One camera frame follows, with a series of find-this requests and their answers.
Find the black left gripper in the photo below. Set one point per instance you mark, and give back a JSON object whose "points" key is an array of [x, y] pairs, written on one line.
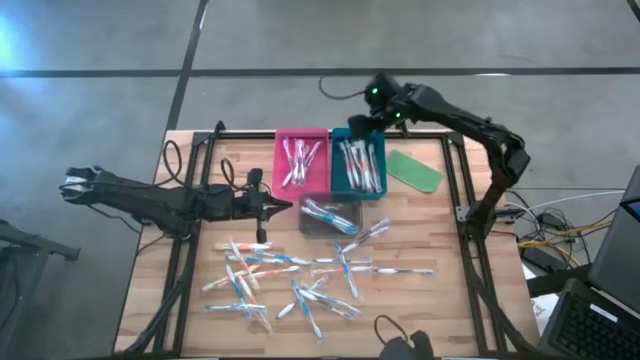
{"points": [[250, 205]]}

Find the black floor stand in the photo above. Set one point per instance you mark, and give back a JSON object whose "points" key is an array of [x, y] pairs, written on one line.
{"points": [[50, 246]]}

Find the clear smoky plastic bin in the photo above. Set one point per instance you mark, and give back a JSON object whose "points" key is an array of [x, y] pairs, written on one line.
{"points": [[307, 230]]}

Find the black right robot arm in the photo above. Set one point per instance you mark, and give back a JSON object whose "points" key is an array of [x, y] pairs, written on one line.
{"points": [[470, 122]]}

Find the plastic-wrapped toothbrush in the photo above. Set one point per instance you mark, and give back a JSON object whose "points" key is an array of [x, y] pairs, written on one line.
{"points": [[360, 244]]}

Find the red plastic bin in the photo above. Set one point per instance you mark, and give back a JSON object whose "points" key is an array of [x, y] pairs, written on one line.
{"points": [[317, 170]]}

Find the black frame clamp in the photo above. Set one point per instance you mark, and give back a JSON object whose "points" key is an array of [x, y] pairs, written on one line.
{"points": [[220, 127], [402, 131]]}

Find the black desk bar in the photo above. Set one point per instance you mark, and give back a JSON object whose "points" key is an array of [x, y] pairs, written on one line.
{"points": [[555, 282]]}

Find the green plastic lid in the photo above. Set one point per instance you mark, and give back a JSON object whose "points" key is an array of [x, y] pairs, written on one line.
{"points": [[412, 172]]}

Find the black keyboard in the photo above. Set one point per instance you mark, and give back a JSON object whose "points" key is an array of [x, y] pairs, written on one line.
{"points": [[590, 330]]}

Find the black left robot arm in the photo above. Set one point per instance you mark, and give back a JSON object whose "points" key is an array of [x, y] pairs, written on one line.
{"points": [[150, 200]]}

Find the white paper sheet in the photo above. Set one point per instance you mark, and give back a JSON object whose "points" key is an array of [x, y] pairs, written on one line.
{"points": [[545, 307]]}

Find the black power brick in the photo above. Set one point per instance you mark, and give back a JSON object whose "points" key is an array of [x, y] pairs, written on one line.
{"points": [[551, 220]]}

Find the black power strip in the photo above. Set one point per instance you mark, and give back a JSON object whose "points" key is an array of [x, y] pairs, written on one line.
{"points": [[537, 257]]}

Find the blue plastic bin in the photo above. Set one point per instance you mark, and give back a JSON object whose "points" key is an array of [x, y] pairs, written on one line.
{"points": [[337, 190]]}

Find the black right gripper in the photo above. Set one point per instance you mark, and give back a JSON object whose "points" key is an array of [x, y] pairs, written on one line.
{"points": [[385, 100]]}

